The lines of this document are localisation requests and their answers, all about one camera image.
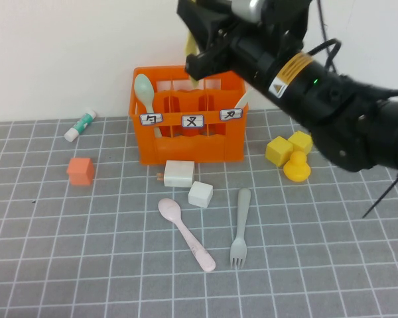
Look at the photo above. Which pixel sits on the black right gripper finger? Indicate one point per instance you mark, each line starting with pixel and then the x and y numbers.
pixel 205 16
pixel 205 64

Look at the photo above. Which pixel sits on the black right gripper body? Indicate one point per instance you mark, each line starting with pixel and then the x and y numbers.
pixel 252 53

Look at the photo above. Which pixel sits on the yellow plastic knife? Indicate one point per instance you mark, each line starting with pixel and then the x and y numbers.
pixel 189 46

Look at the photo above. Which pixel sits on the white plastic knife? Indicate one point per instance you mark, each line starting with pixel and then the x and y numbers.
pixel 243 99

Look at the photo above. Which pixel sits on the green plastic spoon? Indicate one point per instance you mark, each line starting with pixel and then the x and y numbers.
pixel 144 87

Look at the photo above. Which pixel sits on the grey plastic fork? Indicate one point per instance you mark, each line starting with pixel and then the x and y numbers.
pixel 243 205

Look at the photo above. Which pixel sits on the pink plastic spoon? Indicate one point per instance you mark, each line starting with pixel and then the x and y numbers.
pixel 169 210

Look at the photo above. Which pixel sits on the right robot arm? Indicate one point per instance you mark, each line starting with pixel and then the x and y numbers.
pixel 345 109

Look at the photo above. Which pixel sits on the orange plastic cutlery holder crate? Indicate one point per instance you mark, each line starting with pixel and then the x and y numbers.
pixel 185 149

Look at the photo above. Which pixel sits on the white label reading 刀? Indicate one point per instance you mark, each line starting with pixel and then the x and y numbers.
pixel 230 114

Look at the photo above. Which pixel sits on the white label reading 叉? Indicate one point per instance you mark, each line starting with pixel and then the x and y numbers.
pixel 192 121

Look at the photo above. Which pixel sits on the white label reading 勺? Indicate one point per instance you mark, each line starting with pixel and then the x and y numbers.
pixel 151 119

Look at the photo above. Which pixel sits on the yellow foam cube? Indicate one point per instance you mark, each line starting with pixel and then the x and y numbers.
pixel 278 150
pixel 300 142

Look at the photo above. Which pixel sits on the white power plug adapter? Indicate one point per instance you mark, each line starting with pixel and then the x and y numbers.
pixel 179 174

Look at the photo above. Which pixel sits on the yellow rubber duck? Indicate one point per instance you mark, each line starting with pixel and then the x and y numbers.
pixel 296 169

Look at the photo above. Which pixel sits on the white foam cube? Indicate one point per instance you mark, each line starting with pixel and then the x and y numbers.
pixel 200 194

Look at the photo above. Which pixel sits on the white green glue stick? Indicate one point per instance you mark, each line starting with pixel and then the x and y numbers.
pixel 79 127

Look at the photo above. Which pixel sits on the orange foam cube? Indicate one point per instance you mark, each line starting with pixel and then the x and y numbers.
pixel 81 172

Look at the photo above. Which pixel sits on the black zip tie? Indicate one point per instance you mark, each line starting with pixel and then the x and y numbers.
pixel 381 198

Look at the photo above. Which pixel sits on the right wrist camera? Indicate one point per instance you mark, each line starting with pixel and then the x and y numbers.
pixel 248 10

